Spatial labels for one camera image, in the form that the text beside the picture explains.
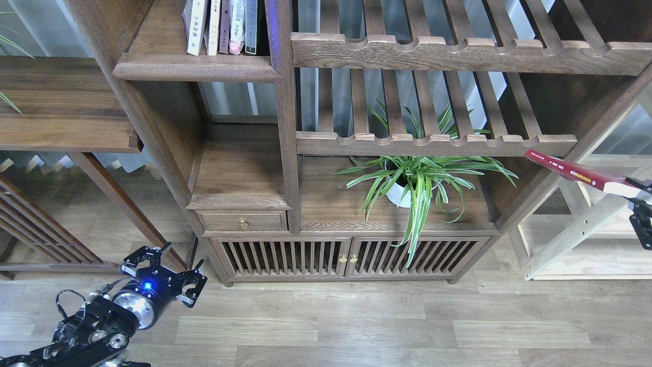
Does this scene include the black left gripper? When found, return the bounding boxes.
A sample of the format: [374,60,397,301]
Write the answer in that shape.
[112,242,207,330]

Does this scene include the red hardcover book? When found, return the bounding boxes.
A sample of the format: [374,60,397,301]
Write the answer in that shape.
[525,149,651,204]

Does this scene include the yellow green cover book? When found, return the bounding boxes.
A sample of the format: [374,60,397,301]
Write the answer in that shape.
[204,0,222,56]

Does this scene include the white paperback book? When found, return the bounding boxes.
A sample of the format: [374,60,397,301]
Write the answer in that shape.
[182,1,210,56]

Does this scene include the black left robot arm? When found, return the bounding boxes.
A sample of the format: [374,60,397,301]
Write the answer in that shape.
[2,245,207,366]

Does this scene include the light wooden shelf unit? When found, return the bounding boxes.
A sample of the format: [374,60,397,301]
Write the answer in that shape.
[508,104,652,282]

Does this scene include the left slatted cabinet door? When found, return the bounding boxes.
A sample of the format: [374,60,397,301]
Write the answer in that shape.
[210,237,351,282]

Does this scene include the slatted cabinet door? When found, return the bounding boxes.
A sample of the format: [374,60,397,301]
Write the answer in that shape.
[210,237,351,282]
[337,237,490,282]

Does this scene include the dark wooden side table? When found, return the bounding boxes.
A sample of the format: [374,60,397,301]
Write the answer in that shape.
[2,57,184,280]

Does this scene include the right slatted cabinet door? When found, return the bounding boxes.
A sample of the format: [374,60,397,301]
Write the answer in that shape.
[337,237,490,282]

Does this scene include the green spider plant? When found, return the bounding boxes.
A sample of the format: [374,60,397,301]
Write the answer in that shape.
[331,100,520,268]

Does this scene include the dark wooden bookshelf cabinet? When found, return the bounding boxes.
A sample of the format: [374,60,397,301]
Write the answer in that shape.
[65,1,650,285]

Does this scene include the white plant pot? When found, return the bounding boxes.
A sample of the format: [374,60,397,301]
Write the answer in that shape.
[383,156,440,211]

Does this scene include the brown spine upright book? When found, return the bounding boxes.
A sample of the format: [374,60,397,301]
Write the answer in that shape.
[218,0,231,55]

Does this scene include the white pink upright book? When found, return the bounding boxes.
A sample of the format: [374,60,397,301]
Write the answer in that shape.
[229,0,246,55]

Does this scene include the green plant leaves at left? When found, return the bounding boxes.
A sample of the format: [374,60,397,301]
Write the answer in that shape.
[0,10,36,114]

